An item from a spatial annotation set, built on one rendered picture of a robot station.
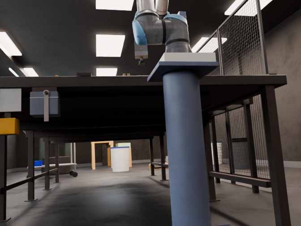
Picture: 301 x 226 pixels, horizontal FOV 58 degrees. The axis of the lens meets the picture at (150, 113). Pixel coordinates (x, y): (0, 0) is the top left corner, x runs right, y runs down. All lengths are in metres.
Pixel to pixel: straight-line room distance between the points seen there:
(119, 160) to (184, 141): 6.15
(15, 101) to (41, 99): 0.13
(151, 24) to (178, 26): 0.13
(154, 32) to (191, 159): 0.60
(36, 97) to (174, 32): 0.76
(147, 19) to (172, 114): 0.46
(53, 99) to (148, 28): 0.60
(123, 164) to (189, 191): 6.17
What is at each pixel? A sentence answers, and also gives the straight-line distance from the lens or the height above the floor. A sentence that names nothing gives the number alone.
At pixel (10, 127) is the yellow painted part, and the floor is 0.65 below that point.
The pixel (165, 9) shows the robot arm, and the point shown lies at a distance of 1.74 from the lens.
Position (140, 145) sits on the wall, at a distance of 12.05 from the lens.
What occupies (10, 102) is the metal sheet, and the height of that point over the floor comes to 0.78.
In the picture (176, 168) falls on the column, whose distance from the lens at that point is 1.20.
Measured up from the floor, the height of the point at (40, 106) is 0.76.
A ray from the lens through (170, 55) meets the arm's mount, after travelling 1.19.
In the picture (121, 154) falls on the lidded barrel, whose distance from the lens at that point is 7.28.
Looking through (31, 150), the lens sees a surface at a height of 0.58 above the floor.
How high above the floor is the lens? 0.50
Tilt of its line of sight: 8 degrees up
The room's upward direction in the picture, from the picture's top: 3 degrees counter-clockwise
